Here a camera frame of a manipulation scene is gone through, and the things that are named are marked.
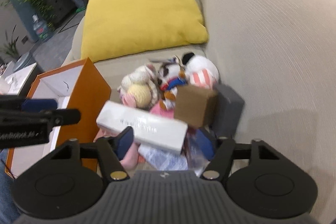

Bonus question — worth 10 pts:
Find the person's left leg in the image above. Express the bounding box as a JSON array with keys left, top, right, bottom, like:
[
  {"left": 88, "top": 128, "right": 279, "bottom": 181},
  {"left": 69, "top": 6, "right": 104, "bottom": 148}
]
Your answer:
[{"left": 0, "top": 149, "right": 21, "bottom": 224}]

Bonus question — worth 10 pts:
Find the cream crochet plush toy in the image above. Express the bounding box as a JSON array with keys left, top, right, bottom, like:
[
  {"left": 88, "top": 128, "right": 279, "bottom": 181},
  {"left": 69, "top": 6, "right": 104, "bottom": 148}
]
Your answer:
[{"left": 117, "top": 64, "right": 159, "bottom": 109}]

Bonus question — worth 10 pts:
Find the yellow cushion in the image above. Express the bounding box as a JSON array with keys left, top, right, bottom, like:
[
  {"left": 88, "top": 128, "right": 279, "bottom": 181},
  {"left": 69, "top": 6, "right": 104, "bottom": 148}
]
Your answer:
[{"left": 80, "top": 0, "right": 209, "bottom": 63}]

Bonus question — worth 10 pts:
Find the grey box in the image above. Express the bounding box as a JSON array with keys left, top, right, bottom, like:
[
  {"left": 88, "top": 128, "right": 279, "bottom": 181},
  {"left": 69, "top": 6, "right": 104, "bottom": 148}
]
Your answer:
[{"left": 210, "top": 84, "right": 245, "bottom": 139}]

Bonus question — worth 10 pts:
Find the brown cardboard box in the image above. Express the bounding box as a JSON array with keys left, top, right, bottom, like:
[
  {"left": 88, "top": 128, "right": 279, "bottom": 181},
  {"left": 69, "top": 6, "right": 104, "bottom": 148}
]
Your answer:
[{"left": 174, "top": 85, "right": 218, "bottom": 128}]

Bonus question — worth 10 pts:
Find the pink soft pouch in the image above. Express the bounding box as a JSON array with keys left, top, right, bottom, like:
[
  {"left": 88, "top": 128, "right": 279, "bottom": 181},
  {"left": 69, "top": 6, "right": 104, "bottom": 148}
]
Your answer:
[{"left": 93, "top": 102, "right": 175, "bottom": 170}]

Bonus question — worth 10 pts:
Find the pale patterned plastic packet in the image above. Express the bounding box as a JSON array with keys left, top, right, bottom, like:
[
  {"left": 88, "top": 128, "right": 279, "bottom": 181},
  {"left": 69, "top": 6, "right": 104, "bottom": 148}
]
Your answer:
[{"left": 138, "top": 144, "right": 189, "bottom": 170}]

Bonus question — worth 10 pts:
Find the white dog plush toy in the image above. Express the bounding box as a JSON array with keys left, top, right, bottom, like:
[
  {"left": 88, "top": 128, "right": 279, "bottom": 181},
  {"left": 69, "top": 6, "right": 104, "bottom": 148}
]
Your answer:
[{"left": 181, "top": 53, "right": 220, "bottom": 89}]

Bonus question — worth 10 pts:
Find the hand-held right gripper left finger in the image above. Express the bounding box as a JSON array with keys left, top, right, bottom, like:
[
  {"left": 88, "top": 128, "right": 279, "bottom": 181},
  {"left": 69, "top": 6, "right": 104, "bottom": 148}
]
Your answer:
[{"left": 50, "top": 126, "right": 135, "bottom": 182}]

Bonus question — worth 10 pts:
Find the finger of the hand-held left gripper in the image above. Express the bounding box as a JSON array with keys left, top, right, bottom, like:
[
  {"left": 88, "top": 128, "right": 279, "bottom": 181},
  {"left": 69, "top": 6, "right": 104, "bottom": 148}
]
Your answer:
[
  {"left": 0, "top": 95, "right": 58, "bottom": 112},
  {"left": 0, "top": 108, "right": 81, "bottom": 127}
]

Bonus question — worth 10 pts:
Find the white side table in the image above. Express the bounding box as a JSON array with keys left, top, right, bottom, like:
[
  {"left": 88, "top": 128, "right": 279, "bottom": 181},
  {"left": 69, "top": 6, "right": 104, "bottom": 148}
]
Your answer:
[{"left": 0, "top": 61, "right": 37, "bottom": 96}]

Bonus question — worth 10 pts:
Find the large water bottle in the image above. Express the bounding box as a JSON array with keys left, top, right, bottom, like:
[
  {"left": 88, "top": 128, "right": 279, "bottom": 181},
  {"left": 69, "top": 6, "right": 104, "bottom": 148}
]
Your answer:
[{"left": 31, "top": 13, "right": 50, "bottom": 42}]

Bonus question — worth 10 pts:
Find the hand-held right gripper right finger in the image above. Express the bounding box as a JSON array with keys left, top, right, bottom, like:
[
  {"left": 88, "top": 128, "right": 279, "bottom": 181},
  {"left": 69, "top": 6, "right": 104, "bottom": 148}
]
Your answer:
[{"left": 196, "top": 131, "right": 280, "bottom": 182}]

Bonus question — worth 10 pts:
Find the beige sofa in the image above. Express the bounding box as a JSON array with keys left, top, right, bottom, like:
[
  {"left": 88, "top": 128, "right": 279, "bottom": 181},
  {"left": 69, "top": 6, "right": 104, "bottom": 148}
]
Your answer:
[{"left": 60, "top": 0, "right": 336, "bottom": 214}]

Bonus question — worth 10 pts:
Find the white paper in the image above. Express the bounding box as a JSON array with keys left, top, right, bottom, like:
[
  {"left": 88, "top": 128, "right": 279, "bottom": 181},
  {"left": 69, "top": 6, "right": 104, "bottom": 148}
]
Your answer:
[{"left": 96, "top": 101, "right": 188, "bottom": 155}]

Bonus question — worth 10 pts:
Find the sailor cat plush toy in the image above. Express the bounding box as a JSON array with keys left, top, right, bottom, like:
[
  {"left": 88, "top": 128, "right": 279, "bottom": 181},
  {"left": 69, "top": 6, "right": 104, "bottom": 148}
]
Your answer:
[{"left": 150, "top": 56, "right": 188, "bottom": 109}]

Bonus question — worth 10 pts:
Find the small potted plant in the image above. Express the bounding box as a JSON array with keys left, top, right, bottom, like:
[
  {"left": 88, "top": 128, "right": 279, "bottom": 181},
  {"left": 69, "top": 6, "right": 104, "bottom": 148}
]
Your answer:
[{"left": 0, "top": 25, "right": 20, "bottom": 62}]

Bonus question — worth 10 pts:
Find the orange storage box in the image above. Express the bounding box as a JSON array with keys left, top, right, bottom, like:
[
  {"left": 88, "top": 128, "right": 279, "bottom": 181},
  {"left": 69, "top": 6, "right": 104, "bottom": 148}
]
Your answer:
[{"left": 5, "top": 57, "right": 112, "bottom": 180}]

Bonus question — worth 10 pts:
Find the dark cabinet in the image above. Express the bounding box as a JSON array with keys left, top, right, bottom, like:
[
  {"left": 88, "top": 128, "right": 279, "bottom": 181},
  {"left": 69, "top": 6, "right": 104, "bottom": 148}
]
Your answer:
[{"left": 39, "top": 0, "right": 76, "bottom": 25}]

